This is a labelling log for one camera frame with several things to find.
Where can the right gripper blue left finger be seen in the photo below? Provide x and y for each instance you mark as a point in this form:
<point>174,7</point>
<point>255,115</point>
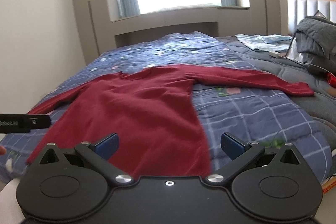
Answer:
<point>97,154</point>

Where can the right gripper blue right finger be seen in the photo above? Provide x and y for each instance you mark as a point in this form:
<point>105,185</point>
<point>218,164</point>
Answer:
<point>243,155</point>

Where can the dark red sweater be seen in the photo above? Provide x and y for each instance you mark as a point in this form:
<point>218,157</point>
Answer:
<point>152,114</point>

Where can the person's hand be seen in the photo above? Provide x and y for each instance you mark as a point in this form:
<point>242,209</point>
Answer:
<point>2,150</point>

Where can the blue plaid quilt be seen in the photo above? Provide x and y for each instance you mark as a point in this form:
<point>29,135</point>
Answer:
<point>251,114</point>

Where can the grey quilted bedspread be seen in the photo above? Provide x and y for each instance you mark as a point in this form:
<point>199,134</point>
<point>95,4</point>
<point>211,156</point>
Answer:
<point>321,107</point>

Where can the white small box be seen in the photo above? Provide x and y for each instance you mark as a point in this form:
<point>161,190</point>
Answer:
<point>275,54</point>

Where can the red item by jacket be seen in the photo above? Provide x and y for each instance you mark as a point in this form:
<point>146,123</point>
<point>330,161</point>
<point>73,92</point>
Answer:
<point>331,80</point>

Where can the light blue folded cloth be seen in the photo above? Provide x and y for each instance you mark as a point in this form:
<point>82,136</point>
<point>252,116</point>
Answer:
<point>277,43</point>

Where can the beige window bench cabinet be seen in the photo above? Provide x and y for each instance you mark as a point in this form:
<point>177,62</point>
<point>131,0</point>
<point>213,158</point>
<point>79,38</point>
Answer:
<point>152,26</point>

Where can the grey padded jacket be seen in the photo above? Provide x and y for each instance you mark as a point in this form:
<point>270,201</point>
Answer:
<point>315,40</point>

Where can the padded grey wooden headboard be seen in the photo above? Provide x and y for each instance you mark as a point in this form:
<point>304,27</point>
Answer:
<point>297,10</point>

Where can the left beige wardrobe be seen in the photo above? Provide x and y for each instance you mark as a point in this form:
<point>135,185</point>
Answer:
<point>93,22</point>

